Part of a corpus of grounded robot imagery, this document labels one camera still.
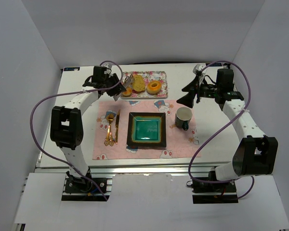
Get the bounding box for seeded bread slice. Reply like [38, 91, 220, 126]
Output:
[132, 75, 146, 92]

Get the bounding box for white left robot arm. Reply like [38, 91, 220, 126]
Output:
[50, 62, 126, 193]

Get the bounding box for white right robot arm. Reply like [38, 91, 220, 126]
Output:
[177, 65, 278, 184]

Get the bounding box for round bun front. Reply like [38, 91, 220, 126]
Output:
[121, 87, 132, 97]

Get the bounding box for green white mug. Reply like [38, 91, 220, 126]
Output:
[175, 107, 193, 131]

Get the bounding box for gold knife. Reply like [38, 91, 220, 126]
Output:
[115, 109, 120, 144]

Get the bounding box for floral rectangular tray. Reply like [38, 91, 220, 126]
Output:
[121, 71, 168, 99]

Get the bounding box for orange glazed donut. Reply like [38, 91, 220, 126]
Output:
[146, 80, 162, 94]

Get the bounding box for pink bunny placemat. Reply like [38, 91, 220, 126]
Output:
[93, 100, 199, 160]

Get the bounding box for black teal square plate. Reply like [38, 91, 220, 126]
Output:
[127, 112, 167, 148]

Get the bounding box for gold fork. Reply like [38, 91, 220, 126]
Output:
[104, 114, 114, 146]

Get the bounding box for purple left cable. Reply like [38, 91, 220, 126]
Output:
[29, 60, 124, 201]

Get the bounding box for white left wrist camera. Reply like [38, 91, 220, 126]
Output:
[102, 62, 113, 75]

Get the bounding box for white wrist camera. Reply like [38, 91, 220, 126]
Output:
[102, 62, 113, 75]
[193, 64, 205, 76]

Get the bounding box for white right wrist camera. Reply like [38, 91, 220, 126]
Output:
[193, 64, 205, 76]

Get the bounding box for aluminium table rail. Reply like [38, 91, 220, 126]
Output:
[38, 164, 222, 176]

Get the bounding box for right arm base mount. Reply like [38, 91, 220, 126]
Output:
[186, 180, 238, 204]

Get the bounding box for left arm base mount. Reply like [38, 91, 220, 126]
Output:
[61, 171, 112, 202]

